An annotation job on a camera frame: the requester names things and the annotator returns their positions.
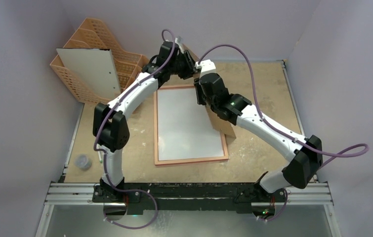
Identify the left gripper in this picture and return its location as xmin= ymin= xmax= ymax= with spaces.
xmin=169 ymin=51 xmax=203 ymax=80

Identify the brown cardboard backing board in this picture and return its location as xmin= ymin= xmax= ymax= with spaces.
xmin=181 ymin=44 xmax=236 ymax=139

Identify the pink picture frame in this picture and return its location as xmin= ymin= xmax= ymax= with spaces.
xmin=154 ymin=84 xmax=230 ymax=166

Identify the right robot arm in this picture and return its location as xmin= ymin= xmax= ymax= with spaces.
xmin=194 ymin=73 xmax=323 ymax=201

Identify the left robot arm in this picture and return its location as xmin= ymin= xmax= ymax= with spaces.
xmin=93 ymin=41 xmax=198 ymax=202

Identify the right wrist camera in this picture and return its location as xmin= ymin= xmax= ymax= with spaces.
xmin=195 ymin=60 xmax=216 ymax=78

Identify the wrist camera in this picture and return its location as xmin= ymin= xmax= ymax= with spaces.
xmin=195 ymin=60 xmax=216 ymax=78
xmin=175 ymin=36 xmax=185 ymax=54

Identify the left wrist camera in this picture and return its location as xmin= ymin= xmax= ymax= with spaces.
xmin=175 ymin=36 xmax=185 ymax=54

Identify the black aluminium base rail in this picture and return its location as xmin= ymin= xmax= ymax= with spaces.
xmin=44 ymin=183 xmax=333 ymax=215

